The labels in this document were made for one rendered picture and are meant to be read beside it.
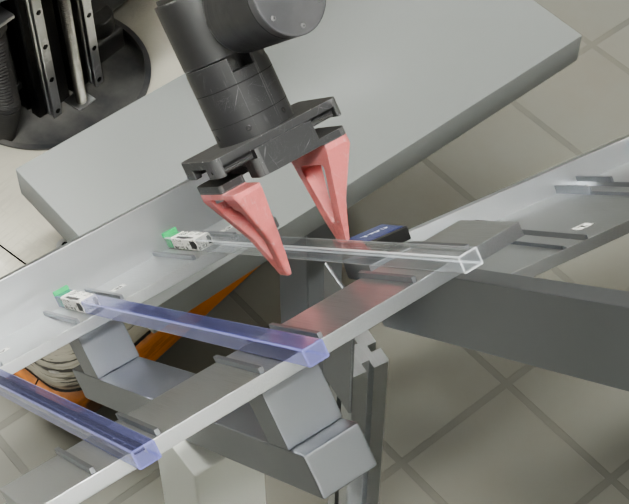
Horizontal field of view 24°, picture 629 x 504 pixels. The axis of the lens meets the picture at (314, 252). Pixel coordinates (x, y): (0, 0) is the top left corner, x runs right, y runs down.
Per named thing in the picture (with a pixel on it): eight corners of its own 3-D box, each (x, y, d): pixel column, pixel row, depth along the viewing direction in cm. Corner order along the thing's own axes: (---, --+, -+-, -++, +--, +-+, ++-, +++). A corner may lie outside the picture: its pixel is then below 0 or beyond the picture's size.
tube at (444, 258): (168, 248, 129) (162, 237, 129) (181, 241, 130) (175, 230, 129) (465, 274, 83) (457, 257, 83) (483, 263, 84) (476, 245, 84)
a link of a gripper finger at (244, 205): (364, 243, 100) (309, 120, 98) (279, 292, 98) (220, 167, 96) (322, 241, 107) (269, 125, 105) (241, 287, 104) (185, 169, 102)
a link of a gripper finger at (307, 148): (391, 227, 101) (336, 105, 99) (307, 276, 99) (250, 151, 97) (347, 226, 107) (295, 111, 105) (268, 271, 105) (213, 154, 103)
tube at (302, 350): (59, 307, 125) (52, 292, 125) (74, 299, 126) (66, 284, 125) (309, 368, 79) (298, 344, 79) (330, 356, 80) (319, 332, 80)
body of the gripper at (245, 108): (347, 120, 100) (303, 20, 98) (223, 186, 96) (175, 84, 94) (307, 124, 106) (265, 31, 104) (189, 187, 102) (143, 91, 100)
